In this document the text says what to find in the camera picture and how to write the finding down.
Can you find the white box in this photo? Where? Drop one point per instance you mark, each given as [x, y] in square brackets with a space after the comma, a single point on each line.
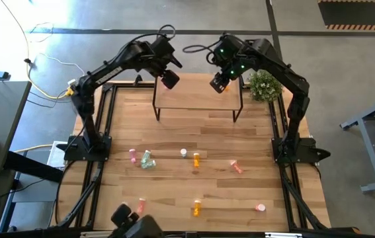
[55, 155]

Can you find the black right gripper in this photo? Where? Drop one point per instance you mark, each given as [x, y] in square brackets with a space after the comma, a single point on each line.
[219, 82]

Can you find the red medicine bottle white cap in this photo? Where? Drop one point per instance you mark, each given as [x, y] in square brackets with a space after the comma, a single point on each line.
[260, 207]
[236, 166]
[141, 205]

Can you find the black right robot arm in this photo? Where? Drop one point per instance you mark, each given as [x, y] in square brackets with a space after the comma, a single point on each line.
[294, 82]

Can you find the teal medicine bottle white cap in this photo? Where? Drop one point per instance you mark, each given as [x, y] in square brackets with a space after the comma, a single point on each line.
[149, 164]
[145, 156]
[183, 152]

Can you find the black metal beam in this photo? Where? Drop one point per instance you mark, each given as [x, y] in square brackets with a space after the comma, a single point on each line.
[31, 167]

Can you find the white yellow power plug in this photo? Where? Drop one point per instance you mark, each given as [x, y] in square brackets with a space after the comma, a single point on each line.
[71, 83]

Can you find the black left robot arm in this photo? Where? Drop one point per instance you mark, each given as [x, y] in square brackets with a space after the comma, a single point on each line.
[108, 71]

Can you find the silver metal bracket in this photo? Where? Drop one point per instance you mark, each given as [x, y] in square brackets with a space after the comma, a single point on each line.
[94, 234]
[283, 235]

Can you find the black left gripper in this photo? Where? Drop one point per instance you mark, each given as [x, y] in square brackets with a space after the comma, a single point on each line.
[170, 79]

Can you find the green potted plant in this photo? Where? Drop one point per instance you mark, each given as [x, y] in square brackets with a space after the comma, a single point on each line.
[265, 87]

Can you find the black clamp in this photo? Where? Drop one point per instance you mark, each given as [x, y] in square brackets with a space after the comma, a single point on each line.
[138, 79]

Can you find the black aluminium table frame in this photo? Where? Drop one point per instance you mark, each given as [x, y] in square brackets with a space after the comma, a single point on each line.
[107, 86]

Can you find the wooden shelf black metal frame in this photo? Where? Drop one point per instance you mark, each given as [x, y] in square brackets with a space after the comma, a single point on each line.
[197, 96]

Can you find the black mat hazard striped edge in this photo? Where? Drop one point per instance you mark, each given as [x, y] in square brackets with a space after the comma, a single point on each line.
[359, 13]

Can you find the grey metal table frame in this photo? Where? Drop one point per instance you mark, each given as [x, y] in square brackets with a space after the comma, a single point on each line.
[372, 155]

